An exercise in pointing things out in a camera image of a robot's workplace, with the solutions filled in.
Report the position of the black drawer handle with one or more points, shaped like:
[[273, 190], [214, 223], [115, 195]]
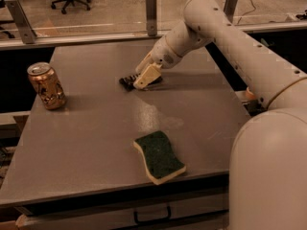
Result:
[[152, 217]]

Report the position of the glass barrier panel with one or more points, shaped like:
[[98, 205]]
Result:
[[129, 16]]

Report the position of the gold soda can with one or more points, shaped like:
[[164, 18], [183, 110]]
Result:
[[46, 84]]

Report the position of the roll of tape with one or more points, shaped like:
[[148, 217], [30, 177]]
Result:
[[250, 96]]

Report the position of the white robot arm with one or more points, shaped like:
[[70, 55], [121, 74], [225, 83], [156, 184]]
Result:
[[268, 161]]

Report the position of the metal glass bracket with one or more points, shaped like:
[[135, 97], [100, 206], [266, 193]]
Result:
[[151, 17], [229, 9], [21, 21]]

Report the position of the left metal glass bracket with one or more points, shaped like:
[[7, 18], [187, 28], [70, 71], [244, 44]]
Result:
[[21, 21]]

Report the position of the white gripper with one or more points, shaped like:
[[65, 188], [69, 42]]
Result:
[[161, 56]]

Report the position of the right metal glass bracket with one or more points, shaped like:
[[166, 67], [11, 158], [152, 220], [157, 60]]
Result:
[[229, 9]]

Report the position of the middle metal glass bracket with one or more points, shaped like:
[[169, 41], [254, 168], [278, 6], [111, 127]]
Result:
[[151, 17]]

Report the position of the green and yellow sponge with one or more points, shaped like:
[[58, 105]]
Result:
[[160, 161]]

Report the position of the grey drawer front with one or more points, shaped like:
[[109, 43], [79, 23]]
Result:
[[208, 212]]

